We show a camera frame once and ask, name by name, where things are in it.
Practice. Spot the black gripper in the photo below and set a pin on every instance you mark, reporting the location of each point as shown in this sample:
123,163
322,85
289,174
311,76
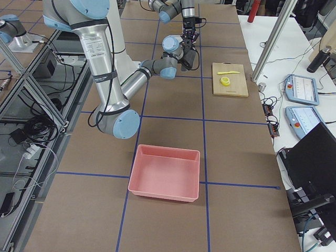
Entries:
188,24
187,50

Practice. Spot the grey cleaning cloth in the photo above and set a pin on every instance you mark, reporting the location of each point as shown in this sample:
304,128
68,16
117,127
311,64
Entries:
192,50

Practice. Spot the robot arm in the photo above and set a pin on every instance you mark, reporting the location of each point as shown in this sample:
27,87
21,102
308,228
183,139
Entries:
117,77
167,12

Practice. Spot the black water bottle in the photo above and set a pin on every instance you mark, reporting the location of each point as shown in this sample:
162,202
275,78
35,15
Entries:
322,56

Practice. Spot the yellow lemon slice toy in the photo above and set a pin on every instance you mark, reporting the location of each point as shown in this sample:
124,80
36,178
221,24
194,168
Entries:
225,81

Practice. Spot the yellow plastic knife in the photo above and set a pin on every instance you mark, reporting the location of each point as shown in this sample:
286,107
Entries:
228,72

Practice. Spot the wooden cutting board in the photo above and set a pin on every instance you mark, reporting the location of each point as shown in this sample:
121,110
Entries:
238,84

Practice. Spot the left teach pendant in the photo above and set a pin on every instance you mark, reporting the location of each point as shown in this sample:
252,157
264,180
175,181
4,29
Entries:
301,89

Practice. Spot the teach pendant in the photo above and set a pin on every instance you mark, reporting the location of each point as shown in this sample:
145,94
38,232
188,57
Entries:
303,119
301,89

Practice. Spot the pink plastic bin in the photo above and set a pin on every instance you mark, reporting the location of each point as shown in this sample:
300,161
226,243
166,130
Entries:
165,173

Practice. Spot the right teach pendant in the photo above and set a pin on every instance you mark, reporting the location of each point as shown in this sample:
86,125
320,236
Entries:
303,119

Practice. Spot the black monitor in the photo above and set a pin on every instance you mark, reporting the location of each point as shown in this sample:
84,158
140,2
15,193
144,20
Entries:
310,165

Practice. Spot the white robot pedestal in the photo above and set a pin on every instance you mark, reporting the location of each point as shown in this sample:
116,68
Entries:
122,59

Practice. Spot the aluminium frame post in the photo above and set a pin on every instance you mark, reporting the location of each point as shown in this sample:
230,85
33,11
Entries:
273,37

